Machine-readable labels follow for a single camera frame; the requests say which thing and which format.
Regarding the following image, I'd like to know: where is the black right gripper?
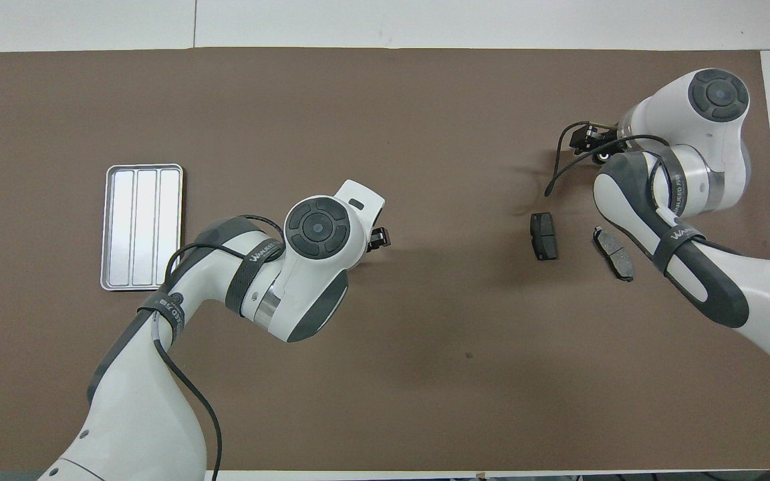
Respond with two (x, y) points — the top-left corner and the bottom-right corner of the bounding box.
(571, 126), (620, 156)

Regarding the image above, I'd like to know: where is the silver ribbed metal tray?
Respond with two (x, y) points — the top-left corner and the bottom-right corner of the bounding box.
(100, 163), (184, 292)

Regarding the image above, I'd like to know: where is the short dark brake pad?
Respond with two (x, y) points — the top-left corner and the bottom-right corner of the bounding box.
(529, 212), (558, 262)

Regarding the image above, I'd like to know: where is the long dark brake pad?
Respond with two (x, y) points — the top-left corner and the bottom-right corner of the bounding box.
(592, 226), (636, 283)

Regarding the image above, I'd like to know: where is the brown table mat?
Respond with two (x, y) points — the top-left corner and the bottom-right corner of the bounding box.
(0, 47), (770, 472)

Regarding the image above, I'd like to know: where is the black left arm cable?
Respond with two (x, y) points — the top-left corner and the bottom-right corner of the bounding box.
(151, 214), (287, 481)

